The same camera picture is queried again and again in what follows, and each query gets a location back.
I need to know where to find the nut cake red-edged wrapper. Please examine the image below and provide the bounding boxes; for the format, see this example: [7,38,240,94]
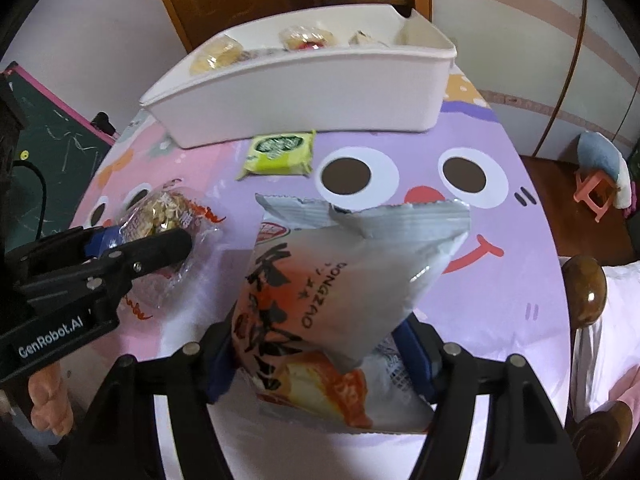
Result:
[112,182,228,311]

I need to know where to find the yellow rice cake packet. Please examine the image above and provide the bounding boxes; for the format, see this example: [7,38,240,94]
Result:
[190,35,246,76]

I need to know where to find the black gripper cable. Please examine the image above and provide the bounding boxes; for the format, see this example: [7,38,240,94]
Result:
[12,160,48,241]

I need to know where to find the blue plush pillow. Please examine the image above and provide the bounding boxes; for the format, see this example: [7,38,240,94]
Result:
[577,130,633,211]

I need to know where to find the green snack packet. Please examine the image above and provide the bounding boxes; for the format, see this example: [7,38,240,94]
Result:
[235,130,318,181]

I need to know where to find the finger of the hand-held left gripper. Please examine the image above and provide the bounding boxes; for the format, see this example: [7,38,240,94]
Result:
[7,224,124,274]
[16,229,195,319]

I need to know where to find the white bedding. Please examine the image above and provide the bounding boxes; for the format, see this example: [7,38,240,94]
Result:
[570,260,640,426]

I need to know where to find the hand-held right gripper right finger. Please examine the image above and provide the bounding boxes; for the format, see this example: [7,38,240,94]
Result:
[390,317,583,480]

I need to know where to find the green chalkboard pink frame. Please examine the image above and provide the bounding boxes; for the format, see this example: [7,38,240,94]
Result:
[0,62,118,256]

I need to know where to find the white plastic bin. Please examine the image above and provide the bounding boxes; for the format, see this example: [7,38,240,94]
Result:
[139,2,458,150]

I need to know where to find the white orange snack bag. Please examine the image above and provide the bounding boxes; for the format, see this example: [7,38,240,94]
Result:
[232,192,473,436]

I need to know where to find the round cookie clear wrapper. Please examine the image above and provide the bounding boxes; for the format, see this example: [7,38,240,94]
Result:
[279,25,336,53]

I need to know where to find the black chalkboard clamp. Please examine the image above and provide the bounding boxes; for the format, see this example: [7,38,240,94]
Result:
[91,112,118,136]

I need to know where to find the person's left hand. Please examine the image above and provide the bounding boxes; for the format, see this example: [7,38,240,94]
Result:
[27,361,74,437]

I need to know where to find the wooden bed post knob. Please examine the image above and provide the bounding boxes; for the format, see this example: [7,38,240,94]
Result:
[560,255,608,331]
[570,400,633,480]

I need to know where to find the black wall cable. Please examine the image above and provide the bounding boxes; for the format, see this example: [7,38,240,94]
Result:
[530,0,588,158]

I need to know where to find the pink stool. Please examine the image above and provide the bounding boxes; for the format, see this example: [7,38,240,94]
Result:
[574,170,618,223]

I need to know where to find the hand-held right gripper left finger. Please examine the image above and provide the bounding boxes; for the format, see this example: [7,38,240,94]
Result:
[62,320,241,480]

